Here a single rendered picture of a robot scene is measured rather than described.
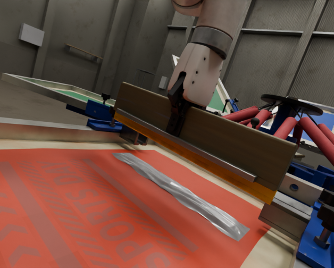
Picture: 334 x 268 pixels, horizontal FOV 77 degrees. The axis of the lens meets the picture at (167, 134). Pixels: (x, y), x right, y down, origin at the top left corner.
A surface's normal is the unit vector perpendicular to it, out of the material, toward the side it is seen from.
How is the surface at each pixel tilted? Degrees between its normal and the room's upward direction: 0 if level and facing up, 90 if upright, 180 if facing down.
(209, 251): 0
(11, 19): 90
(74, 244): 0
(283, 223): 90
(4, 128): 90
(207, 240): 0
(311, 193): 90
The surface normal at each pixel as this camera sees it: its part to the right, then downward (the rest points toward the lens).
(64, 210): 0.32, -0.93
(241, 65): -0.64, -0.08
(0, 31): 0.70, 0.35
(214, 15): -0.37, 0.04
